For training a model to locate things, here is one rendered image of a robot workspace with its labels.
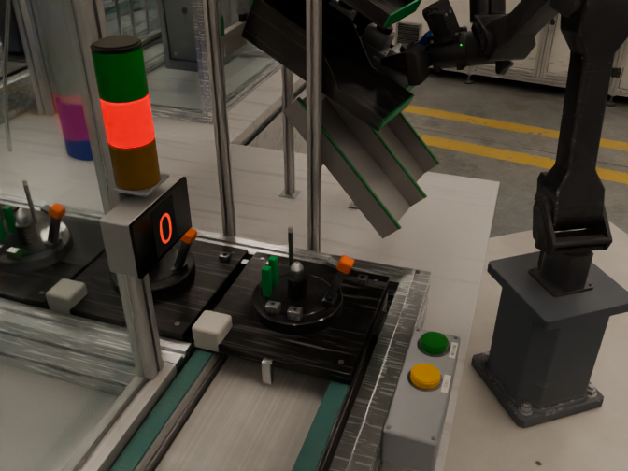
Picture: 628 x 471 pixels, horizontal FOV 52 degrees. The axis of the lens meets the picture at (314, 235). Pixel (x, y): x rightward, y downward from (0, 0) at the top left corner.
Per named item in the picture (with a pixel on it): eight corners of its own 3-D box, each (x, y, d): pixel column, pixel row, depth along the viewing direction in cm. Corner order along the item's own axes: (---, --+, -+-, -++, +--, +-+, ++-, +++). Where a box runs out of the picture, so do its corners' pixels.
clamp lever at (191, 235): (187, 264, 105) (198, 231, 100) (180, 271, 103) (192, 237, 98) (167, 254, 105) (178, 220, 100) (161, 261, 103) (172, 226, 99)
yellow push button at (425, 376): (441, 377, 89) (442, 365, 88) (436, 396, 86) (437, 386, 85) (412, 370, 90) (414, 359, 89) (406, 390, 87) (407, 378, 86)
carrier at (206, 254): (249, 259, 114) (245, 196, 108) (183, 346, 95) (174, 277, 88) (130, 235, 121) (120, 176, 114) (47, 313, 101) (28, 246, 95)
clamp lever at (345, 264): (337, 295, 98) (355, 259, 93) (334, 303, 96) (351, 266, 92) (316, 284, 98) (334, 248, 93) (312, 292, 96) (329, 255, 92)
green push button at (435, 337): (449, 344, 95) (450, 334, 94) (444, 362, 92) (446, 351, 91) (421, 338, 96) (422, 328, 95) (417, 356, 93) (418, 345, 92)
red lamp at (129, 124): (164, 133, 71) (157, 90, 68) (139, 151, 67) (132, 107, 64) (123, 127, 72) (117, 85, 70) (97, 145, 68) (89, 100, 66)
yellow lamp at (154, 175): (168, 174, 74) (164, 134, 71) (146, 193, 70) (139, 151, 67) (131, 167, 75) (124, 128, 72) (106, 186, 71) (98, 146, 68)
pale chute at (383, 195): (409, 206, 123) (427, 195, 120) (382, 239, 113) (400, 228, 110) (318, 89, 120) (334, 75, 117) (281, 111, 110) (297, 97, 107)
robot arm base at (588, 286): (594, 289, 88) (605, 252, 85) (554, 298, 87) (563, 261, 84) (563, 262, 94) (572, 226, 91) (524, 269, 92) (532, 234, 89)
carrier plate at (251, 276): (390, 286, 107) (391, 276, 106) (350, 385, 88) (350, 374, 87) (256, 260, 114) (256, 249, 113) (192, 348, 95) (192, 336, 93)
